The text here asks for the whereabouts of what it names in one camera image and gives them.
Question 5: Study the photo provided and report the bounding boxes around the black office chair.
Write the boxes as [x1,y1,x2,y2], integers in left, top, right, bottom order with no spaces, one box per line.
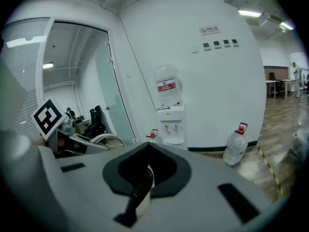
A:
[268,72,285,99]

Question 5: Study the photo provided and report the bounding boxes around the white office table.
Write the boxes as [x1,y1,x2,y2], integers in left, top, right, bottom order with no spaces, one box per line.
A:
[265,80,280,99]
[281,79,297,99]

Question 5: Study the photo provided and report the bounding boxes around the white wall sign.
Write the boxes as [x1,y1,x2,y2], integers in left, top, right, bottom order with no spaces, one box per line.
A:
[199,26,222,36]

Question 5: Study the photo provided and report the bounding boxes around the large clear water bottle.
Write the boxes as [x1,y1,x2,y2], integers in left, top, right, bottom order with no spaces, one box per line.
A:
[222,122,249,166]

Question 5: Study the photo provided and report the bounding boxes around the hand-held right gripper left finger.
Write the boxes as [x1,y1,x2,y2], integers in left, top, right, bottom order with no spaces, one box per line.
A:
[38,142,148,232]

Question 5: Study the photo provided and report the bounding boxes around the white bed sheet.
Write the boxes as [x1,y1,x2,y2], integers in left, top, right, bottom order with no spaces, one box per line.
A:
[155,104,188,151]

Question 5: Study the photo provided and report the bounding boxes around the yellow black floor tape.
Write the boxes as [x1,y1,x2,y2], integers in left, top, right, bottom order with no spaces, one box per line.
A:
[256,145,285,198]

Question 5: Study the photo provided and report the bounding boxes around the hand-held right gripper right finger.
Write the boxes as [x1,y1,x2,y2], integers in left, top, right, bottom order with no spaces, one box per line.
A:
[135,142,276,232]

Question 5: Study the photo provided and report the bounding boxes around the window blinds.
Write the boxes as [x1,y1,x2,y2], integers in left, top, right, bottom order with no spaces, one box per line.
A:
[0,18,50,139]

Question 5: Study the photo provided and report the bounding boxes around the white ceiling air unit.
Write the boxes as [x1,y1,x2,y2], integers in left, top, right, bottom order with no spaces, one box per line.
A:
[257,12,282,28]

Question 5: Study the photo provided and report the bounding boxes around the frosted glass door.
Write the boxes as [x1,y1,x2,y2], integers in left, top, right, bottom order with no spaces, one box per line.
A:
[95,31,139,145]

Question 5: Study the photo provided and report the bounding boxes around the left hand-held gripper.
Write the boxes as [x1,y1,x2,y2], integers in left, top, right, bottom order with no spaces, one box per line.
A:
[30,98,112,159]

